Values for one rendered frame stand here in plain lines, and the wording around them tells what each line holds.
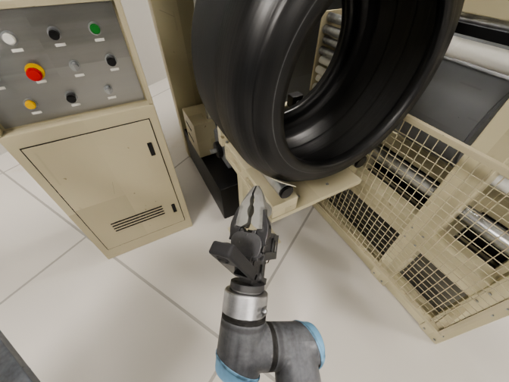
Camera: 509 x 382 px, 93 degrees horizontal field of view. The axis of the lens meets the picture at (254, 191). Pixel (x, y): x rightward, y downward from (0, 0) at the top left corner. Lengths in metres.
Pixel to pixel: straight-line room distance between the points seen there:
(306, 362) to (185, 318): 1.00
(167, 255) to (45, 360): 0.70
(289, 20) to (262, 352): 0.56
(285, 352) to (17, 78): 1.15
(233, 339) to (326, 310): 1.03
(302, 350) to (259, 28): 0.57
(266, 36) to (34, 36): 0.87
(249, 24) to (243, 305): 0.46
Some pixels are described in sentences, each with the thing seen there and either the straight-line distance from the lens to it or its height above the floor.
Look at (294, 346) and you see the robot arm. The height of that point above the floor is 0.84.
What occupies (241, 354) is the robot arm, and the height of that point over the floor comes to 0.87.
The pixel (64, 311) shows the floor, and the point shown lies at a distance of 1.78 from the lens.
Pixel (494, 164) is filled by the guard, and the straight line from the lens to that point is 0.86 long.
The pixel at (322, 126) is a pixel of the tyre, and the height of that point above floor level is 0.94.
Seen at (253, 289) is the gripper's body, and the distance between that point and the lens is 0.50.
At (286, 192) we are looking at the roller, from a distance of 0.67.
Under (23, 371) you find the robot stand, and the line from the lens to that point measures 1.01.
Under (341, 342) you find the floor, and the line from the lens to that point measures 1.48.
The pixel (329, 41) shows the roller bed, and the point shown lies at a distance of 1.14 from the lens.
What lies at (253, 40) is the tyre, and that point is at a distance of 0.42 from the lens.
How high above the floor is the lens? 1.39
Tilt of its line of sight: 47 degrees down
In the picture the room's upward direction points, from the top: straight up
